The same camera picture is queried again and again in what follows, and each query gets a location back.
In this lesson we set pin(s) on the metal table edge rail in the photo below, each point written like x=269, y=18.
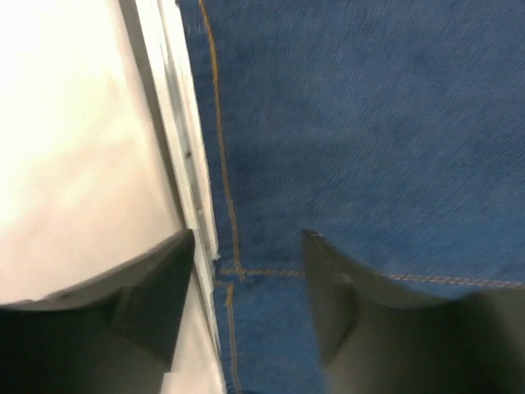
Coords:
x=157, y=37

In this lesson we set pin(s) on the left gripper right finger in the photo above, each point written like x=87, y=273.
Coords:
x=377, y=336

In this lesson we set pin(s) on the dark blue denim trousers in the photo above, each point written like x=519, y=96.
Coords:
x=393, y=128

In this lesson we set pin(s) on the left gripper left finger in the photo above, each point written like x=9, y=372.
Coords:
x=115, y=333

